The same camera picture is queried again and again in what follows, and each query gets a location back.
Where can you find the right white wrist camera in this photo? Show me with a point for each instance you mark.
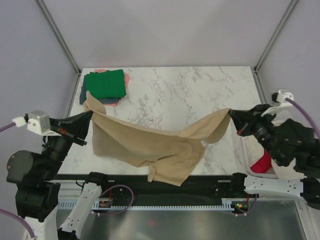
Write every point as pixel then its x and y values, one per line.
pixel 279 102

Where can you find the tan t shirt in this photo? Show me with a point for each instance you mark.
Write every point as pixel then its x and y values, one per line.
pixel 170 156

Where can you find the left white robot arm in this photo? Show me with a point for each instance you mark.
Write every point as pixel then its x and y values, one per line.
pixel 33 173

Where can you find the right aluminium frame post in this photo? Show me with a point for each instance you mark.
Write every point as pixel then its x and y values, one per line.
pixel 276 34

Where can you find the white cable duct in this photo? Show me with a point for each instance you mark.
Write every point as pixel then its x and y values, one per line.
pixel 69 204

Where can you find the left aluminium frame post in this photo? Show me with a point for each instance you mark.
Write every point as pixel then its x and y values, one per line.
pixel 57 34

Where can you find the folded blue t shirt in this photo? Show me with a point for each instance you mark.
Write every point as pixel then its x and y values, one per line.
pixel 83 96

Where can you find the white plastic basket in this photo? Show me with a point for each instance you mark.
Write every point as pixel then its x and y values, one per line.
pixel 245 155

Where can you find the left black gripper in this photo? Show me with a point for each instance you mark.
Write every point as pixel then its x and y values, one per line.
pixel 78 125

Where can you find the red t shirt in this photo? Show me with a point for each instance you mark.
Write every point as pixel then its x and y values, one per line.
pixel 263 164

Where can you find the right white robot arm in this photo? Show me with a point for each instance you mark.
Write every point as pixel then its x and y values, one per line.
pixel 290 141

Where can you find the aluminium frame post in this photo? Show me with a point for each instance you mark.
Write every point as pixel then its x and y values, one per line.
pixel 57 34
pixel 276 34

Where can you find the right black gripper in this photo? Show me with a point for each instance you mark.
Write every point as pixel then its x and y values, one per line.
pixel 246 118

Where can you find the folded pink t shirt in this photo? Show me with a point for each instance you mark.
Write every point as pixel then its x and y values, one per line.
pixel 128 80

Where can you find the folded green t shirt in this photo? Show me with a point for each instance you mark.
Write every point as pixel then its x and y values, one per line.
pixel 108 84

